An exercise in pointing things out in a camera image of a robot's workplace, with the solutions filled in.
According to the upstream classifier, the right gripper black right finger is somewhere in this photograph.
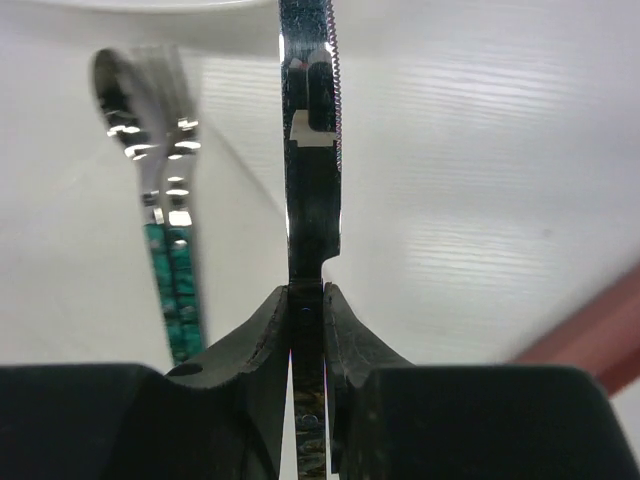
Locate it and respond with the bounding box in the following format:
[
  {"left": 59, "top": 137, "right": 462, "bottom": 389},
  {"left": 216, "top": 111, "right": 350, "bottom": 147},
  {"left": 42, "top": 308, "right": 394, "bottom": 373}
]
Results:
[{"left": 323, "top": 284, "right": 639, "bottom": 479}]

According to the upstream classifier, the dark handled steak knife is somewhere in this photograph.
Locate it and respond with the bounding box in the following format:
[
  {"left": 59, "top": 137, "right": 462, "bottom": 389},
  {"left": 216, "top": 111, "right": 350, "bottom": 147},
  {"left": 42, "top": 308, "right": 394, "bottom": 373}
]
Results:
[{"left": 278, "top": 1, "right": 342, "bottom": 479}]

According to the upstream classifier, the green handled spoon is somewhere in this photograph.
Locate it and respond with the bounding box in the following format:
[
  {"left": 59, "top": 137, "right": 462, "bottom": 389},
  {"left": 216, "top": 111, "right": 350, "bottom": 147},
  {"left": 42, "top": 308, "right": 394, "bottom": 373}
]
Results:
[{"left": 92, "top": 48, "right": 186, "bottom": 365}]

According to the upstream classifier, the white perforated plastic basket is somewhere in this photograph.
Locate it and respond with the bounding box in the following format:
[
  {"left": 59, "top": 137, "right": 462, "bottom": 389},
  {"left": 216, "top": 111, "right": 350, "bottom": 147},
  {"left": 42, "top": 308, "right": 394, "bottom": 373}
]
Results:
[{"left": 1, "top": 1, "right": 280, "bottom": 57}]

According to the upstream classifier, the red plastic utensil tray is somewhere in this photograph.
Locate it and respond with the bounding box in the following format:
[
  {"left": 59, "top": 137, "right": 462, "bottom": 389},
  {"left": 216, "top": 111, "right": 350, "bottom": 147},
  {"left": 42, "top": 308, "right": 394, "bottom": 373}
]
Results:
[{"left": 513, "top": 266, "right": 639, "bottom": 396}]

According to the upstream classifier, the green handled fork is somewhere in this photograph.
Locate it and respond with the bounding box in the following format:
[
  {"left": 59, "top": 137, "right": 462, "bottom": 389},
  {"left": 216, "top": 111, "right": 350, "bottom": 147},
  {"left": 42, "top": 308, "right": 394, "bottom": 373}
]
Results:
[{"left": 133, "top": 46, "right": 206, "bottom": 365}]

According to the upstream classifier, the white paper napkin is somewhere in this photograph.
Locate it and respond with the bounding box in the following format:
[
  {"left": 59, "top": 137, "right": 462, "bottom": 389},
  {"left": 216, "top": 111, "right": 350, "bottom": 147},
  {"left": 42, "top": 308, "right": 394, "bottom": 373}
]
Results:
[{"left": 1, "top": 59, "right": 286, "bottom": 370}]

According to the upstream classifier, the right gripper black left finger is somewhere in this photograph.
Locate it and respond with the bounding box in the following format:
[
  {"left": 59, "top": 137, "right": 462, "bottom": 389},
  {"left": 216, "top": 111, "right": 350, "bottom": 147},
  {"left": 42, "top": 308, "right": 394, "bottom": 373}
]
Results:
[{"left": 1, "top": 287, "right": 289, "bottom": 479}]

